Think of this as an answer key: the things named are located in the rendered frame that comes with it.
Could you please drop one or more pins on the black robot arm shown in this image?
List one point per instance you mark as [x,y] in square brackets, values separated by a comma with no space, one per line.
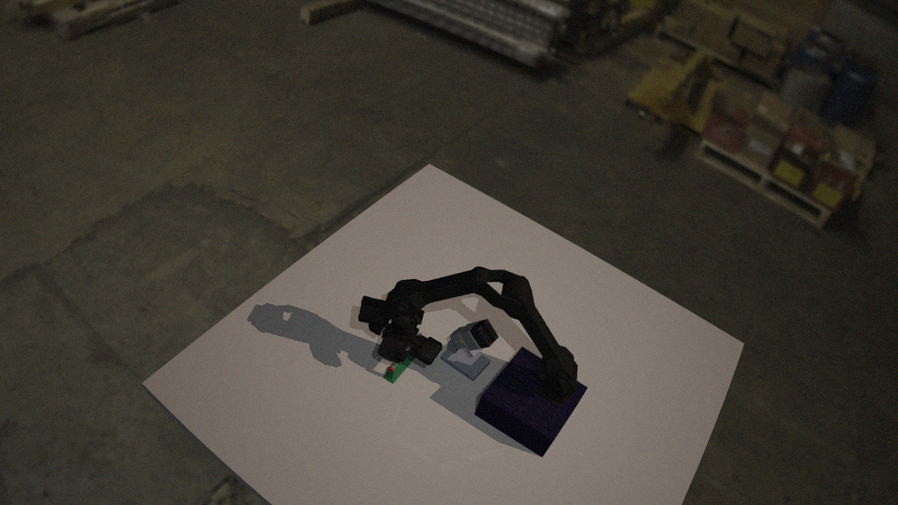
[404,302]

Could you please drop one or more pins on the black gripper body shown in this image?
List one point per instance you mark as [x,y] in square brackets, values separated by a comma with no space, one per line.
[427,348]

